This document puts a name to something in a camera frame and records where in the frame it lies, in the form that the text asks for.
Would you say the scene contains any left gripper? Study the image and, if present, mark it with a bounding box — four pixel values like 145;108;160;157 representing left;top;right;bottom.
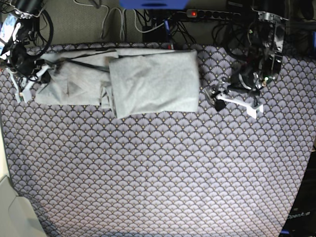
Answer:
214;66;274;111

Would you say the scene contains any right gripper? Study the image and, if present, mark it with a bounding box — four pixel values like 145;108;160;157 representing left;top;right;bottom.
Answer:
6;46;51;84

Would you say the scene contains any grey T-shirt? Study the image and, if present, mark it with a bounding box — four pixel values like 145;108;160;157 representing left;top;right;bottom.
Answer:
35;48;199;119

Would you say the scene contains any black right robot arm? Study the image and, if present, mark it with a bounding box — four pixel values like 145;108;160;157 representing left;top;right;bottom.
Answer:
0;0;54;85

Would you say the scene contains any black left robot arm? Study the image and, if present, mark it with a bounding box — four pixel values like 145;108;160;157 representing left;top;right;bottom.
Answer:
207;0;290;113

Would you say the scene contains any black adapter box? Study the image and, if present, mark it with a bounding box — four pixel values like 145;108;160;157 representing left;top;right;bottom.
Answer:
142;26;169;43

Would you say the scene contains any black power strip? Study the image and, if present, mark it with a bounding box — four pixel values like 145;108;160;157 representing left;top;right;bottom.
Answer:
186;9;241;20

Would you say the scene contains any fan-patterned table cloth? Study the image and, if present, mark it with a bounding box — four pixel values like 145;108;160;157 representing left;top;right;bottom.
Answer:
0;42;316;237

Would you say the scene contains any blue box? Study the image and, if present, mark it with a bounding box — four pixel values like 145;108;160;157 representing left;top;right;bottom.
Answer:
119;0;189;9

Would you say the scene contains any grey plastic bin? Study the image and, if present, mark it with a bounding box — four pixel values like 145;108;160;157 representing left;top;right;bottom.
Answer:
0;176;46;237

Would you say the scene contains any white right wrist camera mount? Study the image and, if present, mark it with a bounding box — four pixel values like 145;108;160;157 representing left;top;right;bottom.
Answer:
6;64;52;103

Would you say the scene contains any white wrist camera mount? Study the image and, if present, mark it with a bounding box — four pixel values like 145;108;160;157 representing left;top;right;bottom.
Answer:
203;85;264;119
6;64;52;103

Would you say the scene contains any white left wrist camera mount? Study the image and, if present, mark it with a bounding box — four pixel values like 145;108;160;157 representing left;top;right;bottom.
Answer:
203;85;264;119

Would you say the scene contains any white cable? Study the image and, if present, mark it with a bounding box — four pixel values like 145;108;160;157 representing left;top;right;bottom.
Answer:
74;0;166;40

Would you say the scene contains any black OpenArm base plate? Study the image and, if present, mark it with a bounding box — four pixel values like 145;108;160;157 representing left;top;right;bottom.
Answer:
279;152;316;237

